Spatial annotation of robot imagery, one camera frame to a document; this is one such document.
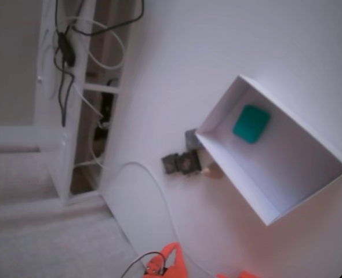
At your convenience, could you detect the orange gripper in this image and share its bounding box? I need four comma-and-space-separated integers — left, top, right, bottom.
143, 242, 188, 278

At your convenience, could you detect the green rounded cube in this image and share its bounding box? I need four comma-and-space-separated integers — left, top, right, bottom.
232, 104, 271, 145

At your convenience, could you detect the white cardboard box bin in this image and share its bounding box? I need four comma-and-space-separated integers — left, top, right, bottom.
194, 74, 342, 227

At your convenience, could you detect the small black clear-lid case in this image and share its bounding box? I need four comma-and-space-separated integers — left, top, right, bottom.
176, 150, 203, 177
161, 154, 179, 174

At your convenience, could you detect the black gripper wire loop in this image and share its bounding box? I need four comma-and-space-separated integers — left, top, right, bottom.
121, 251, 168, 278

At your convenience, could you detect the long white cable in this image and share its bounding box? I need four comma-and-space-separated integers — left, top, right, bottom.
100, 161, 215, 277

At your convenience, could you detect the white shelf frame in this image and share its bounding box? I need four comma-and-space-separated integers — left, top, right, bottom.
34, 0, 131, 207

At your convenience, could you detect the short white cable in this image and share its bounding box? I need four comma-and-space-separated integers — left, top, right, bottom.
72, 83, 105, 123

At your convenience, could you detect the looped white cable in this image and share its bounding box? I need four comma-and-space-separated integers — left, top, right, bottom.
66, 16, 126, 71

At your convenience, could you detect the black cable with inline block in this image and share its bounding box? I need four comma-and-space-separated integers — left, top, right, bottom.
52, 0, 77, 128

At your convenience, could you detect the thick black cable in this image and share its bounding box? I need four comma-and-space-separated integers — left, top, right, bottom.
71, 0, 146, 37

